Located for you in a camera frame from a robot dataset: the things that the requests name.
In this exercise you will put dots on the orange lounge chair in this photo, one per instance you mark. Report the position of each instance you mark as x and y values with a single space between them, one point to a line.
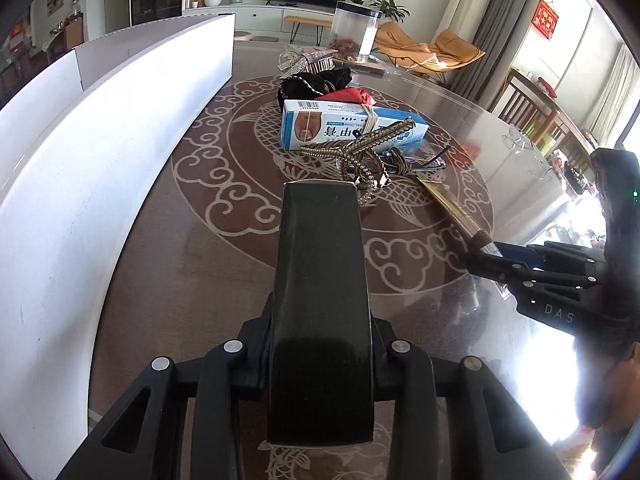
448 52

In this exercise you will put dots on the clear plastic jar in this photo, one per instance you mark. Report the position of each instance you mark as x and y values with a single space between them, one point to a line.
353 31

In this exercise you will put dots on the wooden chair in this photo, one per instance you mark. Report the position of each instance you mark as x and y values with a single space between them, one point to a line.
522 104

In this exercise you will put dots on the grey curtain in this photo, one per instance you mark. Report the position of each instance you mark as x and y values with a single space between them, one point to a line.
501 32

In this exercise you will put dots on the white tv cabinet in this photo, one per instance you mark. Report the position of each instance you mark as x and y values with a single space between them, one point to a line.
262 18

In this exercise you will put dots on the large white cardboard box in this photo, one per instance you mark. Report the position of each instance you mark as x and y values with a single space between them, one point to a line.
81 146

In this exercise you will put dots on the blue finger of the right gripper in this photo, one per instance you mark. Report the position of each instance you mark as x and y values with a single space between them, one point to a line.
495 268
532 255

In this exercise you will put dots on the dining table with chairs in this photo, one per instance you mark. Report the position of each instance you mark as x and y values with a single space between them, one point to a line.
21 60

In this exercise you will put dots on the gold cosmetic tube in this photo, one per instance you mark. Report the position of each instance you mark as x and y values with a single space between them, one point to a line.
475 237

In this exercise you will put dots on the red cloth item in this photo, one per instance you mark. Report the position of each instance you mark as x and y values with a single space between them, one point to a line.
349 95

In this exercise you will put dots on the green plant by television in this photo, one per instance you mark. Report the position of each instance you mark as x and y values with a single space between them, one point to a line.
391 9

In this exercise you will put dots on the silver glitter bow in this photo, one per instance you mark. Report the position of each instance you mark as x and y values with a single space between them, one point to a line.
294 60

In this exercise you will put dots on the person's right hand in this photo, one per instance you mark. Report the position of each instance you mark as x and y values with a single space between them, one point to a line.
607 394

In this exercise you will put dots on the wooden bench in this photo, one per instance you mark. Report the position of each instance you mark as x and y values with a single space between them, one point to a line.
297 21

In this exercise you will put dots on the blue white medicine box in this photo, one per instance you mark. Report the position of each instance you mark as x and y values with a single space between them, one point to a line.
315 122

